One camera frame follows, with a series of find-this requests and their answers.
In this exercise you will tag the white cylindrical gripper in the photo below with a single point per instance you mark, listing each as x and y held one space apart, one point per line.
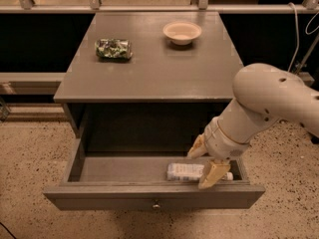
221 143

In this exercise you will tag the clear plastic water bottle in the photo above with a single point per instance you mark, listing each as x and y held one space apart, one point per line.
184 172

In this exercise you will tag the grey drawer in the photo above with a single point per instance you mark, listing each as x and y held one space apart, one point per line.
98 180

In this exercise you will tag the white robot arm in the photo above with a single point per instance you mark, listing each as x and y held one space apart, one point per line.
262 95

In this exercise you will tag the grey wooden cabinet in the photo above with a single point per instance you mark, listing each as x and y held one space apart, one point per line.
163 96

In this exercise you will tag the white paper bowl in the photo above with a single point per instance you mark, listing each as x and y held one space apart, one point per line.
182 33

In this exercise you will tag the green crushed soda can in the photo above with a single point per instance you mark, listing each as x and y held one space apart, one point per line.
113 48

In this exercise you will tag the grey metal railing frame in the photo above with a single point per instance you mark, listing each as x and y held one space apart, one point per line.
41 38

